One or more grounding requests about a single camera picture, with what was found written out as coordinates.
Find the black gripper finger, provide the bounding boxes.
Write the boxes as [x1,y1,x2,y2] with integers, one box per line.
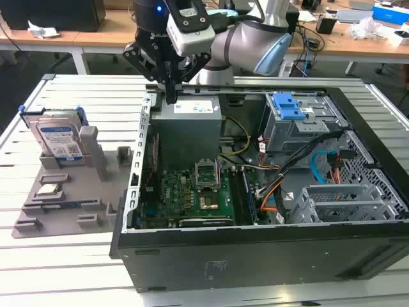
[123,40,175,104]
[174,51,212,104]

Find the hard disk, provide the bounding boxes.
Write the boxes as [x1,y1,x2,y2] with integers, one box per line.
[19,107,89,166]

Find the grey disk bay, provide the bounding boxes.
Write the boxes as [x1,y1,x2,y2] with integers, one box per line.
[289,184,400,224]

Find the grey power supply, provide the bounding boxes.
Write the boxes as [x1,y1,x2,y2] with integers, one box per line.
[150,95,226,169]

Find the wooden desk white legs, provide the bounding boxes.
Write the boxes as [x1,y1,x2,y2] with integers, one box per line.
[281,6,409,76]
[0,27,87,76]
[73,8,141,67]

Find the metal socket cover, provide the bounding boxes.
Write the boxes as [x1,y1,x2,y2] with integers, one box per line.
[194,161,223,192]

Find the white power strip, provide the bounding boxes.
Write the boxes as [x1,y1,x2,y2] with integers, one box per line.
[279,60,294,77]

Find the large black box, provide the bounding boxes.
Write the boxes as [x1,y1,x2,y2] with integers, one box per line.
[0,0,106,33]

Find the black chair base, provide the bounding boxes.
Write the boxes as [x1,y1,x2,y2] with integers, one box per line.
[47,52,73,74]

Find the blue drive latch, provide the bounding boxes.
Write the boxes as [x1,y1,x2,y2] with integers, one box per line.
[273,91,309,122]

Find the crumpled white paper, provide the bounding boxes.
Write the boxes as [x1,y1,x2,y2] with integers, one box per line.
[27,20,61,40]

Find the green motherboard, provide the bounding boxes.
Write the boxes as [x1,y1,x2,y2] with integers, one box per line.
[140,168,259,228]

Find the grey drive cage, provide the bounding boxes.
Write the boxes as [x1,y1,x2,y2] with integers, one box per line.
[260,92,349,154]

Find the CPU socket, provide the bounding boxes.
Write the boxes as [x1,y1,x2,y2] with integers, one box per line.
[197,191,220,212]

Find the black RAM slot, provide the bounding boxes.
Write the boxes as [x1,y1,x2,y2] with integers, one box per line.
[229,168,245,224]

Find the small black device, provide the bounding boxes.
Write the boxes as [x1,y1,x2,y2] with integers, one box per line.
[316,14,338,35]

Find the installed RAM stick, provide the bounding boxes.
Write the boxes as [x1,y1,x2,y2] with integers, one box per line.
[241,168,259,224]

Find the black graphics card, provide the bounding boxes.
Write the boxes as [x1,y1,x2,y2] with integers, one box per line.
[167,217,234,228]

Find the grey parts rack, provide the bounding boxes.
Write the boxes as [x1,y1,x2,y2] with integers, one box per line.
[12,125,134,239]

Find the blue RAM stick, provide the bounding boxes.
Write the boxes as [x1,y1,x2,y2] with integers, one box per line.
[41,200,100,210]

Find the silver CPU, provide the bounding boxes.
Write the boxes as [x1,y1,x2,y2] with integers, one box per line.
[35,184,62,196]

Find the flat grey box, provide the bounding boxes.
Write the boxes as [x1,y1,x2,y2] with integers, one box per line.
[337,9,374,23]

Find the clear plastic wrap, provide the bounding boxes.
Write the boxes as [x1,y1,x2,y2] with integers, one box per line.
[348,17,384,41]

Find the black PC case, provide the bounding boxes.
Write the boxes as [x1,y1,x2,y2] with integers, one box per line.
[109,83,409,294]

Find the blue cardboard box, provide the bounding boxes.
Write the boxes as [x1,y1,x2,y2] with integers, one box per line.
[372,1,409,26]

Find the white open box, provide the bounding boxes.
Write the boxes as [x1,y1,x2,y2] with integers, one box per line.
[382,27,409,47]

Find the thick black cable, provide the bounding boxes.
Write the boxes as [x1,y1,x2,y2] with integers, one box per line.
[204,0,266,35]

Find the yellow wires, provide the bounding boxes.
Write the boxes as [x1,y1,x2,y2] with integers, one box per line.
[219,116,252,157]

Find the black cable bundle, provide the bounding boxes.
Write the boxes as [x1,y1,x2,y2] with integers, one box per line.
[255,130,341,199]

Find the blue wire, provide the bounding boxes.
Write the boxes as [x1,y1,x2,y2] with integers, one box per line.
[310,149,335,185]

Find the orange red wire bundle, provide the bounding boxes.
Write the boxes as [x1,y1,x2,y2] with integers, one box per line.
[327,152,346,185]

